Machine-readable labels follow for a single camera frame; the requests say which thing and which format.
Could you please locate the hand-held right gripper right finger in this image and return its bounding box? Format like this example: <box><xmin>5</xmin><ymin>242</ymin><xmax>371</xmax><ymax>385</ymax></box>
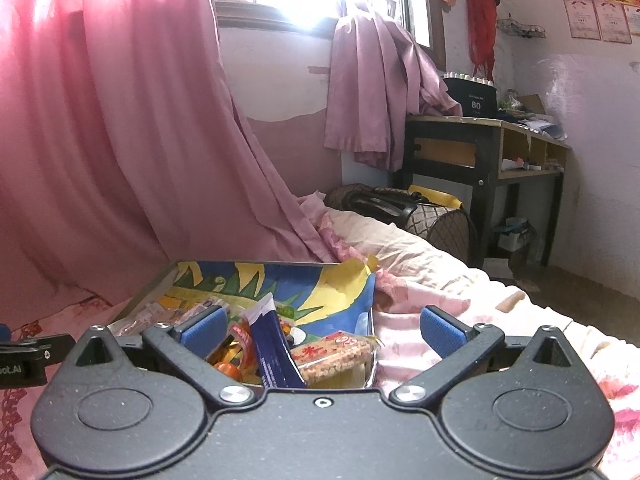
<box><xmin>389</xmin><ymin>306</ymin><xmax>576</xmax><ymax>409</ymax></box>

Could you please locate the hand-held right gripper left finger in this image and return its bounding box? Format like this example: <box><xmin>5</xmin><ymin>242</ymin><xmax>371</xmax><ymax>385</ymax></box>
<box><xmin>75</xmin><ymin>306</ymin><xmax>256</xmax><ymax>409</ymax></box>

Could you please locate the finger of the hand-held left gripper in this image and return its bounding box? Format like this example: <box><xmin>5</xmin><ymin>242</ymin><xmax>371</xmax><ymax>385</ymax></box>
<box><xmin>0</xmin><ymin>334</ymin><xmax>77</xmax><ymax>361</ymax></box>

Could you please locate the orange sausage packet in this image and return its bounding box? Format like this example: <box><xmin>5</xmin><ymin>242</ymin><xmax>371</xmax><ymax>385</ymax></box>
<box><xmin>212</xmin><ymin>322</ymin><xmax>256</xmax><ymax>383</ymax></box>

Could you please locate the clear nut bar packet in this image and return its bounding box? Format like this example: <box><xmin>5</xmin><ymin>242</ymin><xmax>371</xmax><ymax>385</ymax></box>
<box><xmin>107</xmin><ymin>297</ymin><xmax>231</xmax><ymax>337</ymax></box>

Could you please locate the dark blue snack packet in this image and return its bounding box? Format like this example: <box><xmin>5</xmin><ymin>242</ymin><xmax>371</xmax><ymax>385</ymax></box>
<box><xmin>242</xmin><ymin>294</ymin><xmax>308</xmax><ymax>390</ymax></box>

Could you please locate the grey cardboard box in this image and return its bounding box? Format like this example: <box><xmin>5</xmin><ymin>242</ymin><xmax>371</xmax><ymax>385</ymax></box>
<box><xmin>107</xmin><ymin>259</ymin><xmax>381</xmax><ymax>391</ymax></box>

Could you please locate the red print rice cracker packet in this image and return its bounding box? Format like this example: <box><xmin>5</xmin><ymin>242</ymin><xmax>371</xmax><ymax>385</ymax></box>
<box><xmin>290</xmin><ymin>330</ymin><xmax>376</xmax><ymax>386</ymax></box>

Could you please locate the pink floral bed sheet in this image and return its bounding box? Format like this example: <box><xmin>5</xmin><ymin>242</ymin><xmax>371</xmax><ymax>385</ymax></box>
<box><xmin>0</xmin><ymin>205</ymin><xmax>640</xmax><ymax>480</ymax></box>

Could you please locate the brown quilted handbag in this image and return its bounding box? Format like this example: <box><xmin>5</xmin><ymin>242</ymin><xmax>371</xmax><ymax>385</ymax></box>
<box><xmin>325</xmin><ymin>184</ymin><xmax>478</xmax><ymax>266</ymax></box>

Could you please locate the white plastic container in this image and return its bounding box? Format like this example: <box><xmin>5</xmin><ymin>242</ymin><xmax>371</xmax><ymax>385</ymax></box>
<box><xmin>495</xmin><ymin>217</ymin><xmax>536</xmax><ymax>253</ymax></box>

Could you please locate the yellow plastic bag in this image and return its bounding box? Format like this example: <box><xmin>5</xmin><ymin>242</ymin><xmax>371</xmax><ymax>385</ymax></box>
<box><xmin>407</xmin><ymin>185</ymin><xmax>463</xmax><ymax>209</ymax></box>

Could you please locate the black and yellow desk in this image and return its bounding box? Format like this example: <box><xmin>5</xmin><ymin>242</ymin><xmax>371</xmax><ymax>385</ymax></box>
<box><xmin>392</xmin><ymin>114</ymin><xmax>572</xmax><ymax>268</ymax></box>

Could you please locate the large pink curtain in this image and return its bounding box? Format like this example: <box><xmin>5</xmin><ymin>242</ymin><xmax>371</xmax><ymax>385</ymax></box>
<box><xmin>0</xmin><ymin>0</ymin><xmax>346</xmax><ymax>341</ymax></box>

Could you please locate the pile of papers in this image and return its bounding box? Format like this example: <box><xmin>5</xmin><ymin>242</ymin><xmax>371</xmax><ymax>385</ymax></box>
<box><xmin>497</xmin><ymin>90</ymin><xmax>568</xmax><ymax>141</ymax></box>

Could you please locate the black box with white pens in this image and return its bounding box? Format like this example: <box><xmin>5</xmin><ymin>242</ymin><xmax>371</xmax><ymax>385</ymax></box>
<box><xmin>442</xmin><ymin>71</ymin><xmax>501</xmax><ymax>117</ymax></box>

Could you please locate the tied lilac curtain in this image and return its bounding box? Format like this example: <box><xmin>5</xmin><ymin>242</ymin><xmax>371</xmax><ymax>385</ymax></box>
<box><xmin>322</xmin><ymin>0</ymin><xmax>463</xmax><ymax>171</ymax></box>

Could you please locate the red hanging decoration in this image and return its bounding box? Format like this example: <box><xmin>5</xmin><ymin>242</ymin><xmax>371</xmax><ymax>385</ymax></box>
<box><xmin>466</xmin><ymin>0</ymin><xmax>501</xmax><ymax>83</ymax></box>

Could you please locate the wire wall shelf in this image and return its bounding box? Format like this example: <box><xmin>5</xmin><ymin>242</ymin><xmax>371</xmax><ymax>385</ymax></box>
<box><xmin>496</xmin><ymin>14</ymin><xmax>547</xmax><ymax>41</ymax></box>

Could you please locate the row of wall certificates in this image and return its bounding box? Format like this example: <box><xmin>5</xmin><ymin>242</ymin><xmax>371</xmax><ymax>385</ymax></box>
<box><xmin>554</xmin><ymin>0</ymin><xmax>640</xmax><ymax>45</ymax></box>

